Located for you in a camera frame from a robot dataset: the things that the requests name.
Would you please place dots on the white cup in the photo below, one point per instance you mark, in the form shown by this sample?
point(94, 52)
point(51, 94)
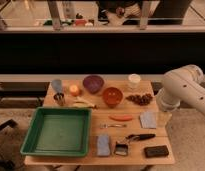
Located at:
point(133, 81)

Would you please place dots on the orange fruit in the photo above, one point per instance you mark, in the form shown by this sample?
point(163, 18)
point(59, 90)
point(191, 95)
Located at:
point(74, 90)

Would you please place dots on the metal cup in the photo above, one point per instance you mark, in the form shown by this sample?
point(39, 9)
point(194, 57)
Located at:
point(59, 99)

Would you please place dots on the blue cup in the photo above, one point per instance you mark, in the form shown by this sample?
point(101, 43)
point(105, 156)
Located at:
point(57, 85)

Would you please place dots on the wooden table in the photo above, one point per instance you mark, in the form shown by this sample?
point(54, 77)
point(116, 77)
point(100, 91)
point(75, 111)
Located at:
point(99, 116)

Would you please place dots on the orange bowl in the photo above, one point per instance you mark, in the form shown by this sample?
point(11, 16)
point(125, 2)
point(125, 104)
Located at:
point(112, 96)

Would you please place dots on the black eraser block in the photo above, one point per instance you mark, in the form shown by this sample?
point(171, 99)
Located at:
point(156, 151)

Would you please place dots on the green plastic tray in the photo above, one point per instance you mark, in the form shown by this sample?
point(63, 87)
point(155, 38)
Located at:
point(62, 132)

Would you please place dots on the metal fork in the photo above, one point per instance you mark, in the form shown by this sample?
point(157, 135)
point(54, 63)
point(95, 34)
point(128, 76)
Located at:
point(112, 125)

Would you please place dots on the banana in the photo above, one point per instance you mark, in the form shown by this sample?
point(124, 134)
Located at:
point(83, 104)

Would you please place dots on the black handled peeler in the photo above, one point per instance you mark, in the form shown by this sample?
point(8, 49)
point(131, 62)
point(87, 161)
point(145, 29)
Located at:
point(139, 137)

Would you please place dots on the orange carrot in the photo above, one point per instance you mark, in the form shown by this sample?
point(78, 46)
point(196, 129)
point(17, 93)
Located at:
point(121, 118)

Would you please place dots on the purple bowl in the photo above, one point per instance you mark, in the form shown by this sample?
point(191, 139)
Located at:
point(93, 83)

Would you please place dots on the blue sponge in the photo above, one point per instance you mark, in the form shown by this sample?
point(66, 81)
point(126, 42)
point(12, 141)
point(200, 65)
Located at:
point(103, 145)

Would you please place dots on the blue-grey cloth piece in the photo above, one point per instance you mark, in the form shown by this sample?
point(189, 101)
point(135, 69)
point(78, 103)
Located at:
point(148, 120)

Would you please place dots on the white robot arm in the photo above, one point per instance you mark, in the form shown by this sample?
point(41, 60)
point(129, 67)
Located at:
point(182, 84)

